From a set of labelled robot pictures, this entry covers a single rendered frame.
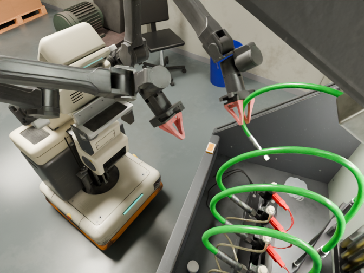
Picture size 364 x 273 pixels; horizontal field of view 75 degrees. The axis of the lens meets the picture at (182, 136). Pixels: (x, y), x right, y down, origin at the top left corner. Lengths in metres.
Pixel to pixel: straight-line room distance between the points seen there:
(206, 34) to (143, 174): 1.23
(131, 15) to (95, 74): 0.44
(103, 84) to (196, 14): 0.35
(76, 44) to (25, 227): 1.56
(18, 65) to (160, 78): 0.29
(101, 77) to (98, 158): 0.70
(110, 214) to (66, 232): 0.47
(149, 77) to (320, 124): 0.66
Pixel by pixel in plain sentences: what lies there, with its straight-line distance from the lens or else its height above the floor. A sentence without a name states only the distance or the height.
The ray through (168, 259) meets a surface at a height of 0.95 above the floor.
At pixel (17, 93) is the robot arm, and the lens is 0.80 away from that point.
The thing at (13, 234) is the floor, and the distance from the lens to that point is 2.22.
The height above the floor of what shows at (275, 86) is 1.38.
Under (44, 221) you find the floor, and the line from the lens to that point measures 2.16.
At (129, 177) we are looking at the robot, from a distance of 1.79.
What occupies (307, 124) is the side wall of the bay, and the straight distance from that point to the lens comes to 1.00.
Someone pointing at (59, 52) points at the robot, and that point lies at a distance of 0.93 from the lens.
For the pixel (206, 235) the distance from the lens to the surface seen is 0.56.
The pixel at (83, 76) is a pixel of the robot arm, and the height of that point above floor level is 1.43.
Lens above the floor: 1.73
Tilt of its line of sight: 46 degrees down
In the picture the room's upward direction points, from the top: straight up
